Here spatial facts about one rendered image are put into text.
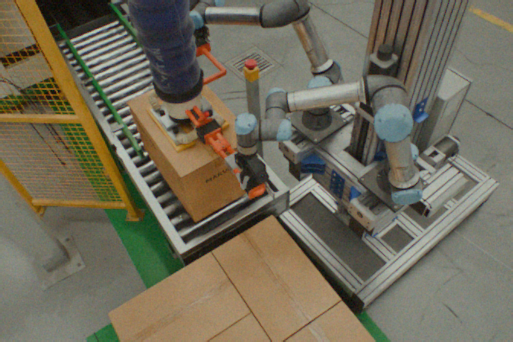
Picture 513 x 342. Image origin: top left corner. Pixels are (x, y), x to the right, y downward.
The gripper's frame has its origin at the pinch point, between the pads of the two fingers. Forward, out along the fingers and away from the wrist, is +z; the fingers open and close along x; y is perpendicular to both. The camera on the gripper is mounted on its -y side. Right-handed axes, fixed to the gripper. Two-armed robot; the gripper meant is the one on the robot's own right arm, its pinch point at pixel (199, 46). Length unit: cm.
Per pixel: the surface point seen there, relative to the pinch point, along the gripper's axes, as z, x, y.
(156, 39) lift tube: -42, -33, 38
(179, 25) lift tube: -46, -24, 41
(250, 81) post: 27.6, 22.0, 12.2
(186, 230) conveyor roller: 67, -50, 54
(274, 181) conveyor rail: 62, 6, 57
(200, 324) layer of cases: 67, -70, 103
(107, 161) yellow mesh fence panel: 56, -68, -9
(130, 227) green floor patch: 121, -75, -5
